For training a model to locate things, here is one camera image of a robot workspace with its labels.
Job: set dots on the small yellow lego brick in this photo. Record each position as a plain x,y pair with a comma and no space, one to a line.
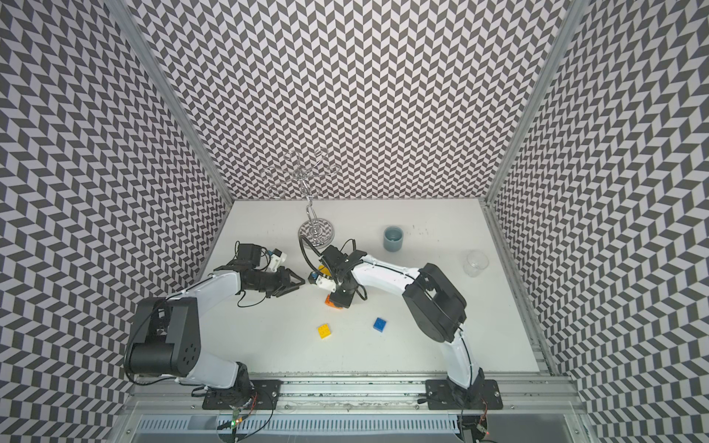
324,331

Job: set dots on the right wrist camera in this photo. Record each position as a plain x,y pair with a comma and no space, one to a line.
323,282

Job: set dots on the clear glass cup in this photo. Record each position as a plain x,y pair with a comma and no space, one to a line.
476,262

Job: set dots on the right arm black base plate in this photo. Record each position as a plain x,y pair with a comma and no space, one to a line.
446,395

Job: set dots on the orange lego brick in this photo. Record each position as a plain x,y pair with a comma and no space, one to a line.
330,303

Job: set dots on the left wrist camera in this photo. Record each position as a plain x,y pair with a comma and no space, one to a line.
251,256

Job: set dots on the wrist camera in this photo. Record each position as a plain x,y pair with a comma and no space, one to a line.
251,256
323,282

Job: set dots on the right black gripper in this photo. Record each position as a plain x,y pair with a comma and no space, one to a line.
340,300

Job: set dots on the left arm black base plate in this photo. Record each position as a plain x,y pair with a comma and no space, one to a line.
258,395

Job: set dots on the white ribbed cable duct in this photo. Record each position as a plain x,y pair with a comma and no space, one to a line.
308,425

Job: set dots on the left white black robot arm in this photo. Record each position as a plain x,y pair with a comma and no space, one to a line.
165,337

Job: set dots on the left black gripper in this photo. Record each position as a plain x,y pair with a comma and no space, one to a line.
284,282

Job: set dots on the chrome mug tree stand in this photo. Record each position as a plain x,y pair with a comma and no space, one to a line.
296,171

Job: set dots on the aluminium front rail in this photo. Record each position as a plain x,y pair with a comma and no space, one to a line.
398,394

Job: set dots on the grey-blue ceramic cup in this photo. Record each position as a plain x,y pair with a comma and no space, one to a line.
393,238

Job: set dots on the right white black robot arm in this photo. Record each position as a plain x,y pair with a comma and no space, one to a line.
435,304

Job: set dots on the blue lego brick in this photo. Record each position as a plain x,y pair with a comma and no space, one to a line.
379,324

